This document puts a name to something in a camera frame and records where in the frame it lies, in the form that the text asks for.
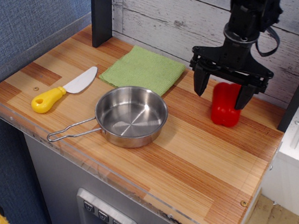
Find yellow-handled toy knife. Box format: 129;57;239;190
31;66;98;114

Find stainless steel pot with handle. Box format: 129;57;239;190
47;86;168;149

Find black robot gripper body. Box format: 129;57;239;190
190;31;274;93

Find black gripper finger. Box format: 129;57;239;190
193;66;209;96
235;85;257;110

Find grey cabinet with dispenser panel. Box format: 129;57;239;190
25;135;170;224

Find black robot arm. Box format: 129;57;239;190
190;0;283;110

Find red toy bell pepper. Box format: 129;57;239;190
211;82;241;127

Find dark left vertical post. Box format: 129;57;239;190
91;0;113;48

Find clear acrylic guard rail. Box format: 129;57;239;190
0;0;297;224

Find green folded cloth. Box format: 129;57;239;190
99;46;186;96

